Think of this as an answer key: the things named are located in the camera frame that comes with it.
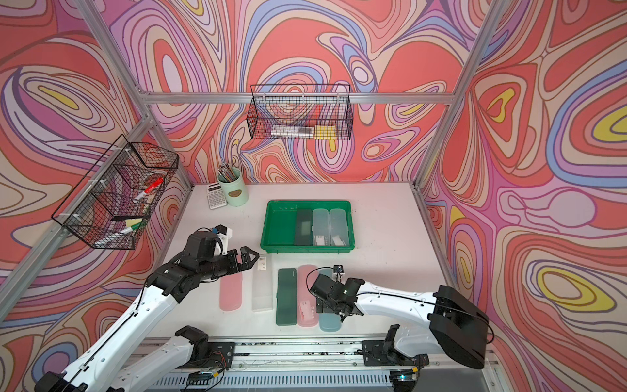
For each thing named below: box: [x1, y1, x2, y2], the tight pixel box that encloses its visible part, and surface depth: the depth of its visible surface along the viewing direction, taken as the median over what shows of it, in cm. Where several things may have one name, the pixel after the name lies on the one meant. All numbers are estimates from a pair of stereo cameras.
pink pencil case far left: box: [219, 272, 243, 312], surface depth 86 cm
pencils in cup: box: [217, 162, 237, 183], surface depth 106 cm
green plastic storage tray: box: [260, 200, 356, 254], surface depth 105 cm
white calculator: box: [206, 182, 227, 210], surface depth 114 cm
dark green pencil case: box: [275, 267, 298, 326], surface depth 84 cm
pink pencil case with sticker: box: [297, 264, 321, 328], surface depth 82 cm
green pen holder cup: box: [217, 166, 250, 207], surface depth 107 cm
